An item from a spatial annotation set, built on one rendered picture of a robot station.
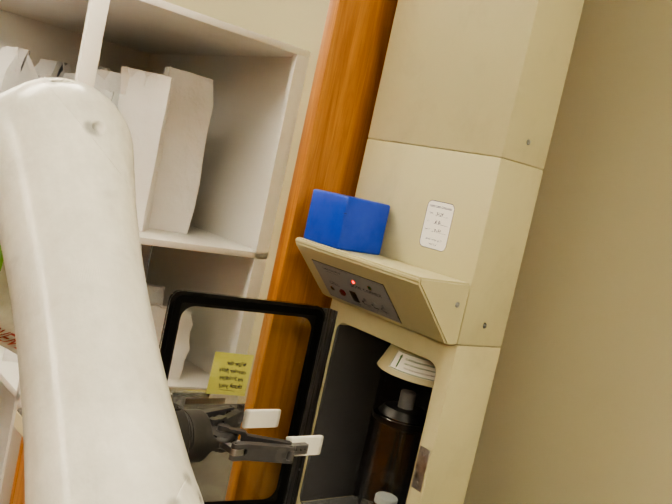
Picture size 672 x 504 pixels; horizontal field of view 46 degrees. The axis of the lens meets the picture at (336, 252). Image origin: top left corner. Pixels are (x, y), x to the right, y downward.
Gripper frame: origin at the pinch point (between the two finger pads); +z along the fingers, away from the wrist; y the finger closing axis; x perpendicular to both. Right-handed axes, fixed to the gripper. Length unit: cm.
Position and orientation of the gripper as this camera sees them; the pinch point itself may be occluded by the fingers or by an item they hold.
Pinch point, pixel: (289, 431)
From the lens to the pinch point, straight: 127.6
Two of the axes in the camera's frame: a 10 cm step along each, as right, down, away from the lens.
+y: -6.3, -2.0, 7.5
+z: 7.5, 1.2, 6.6
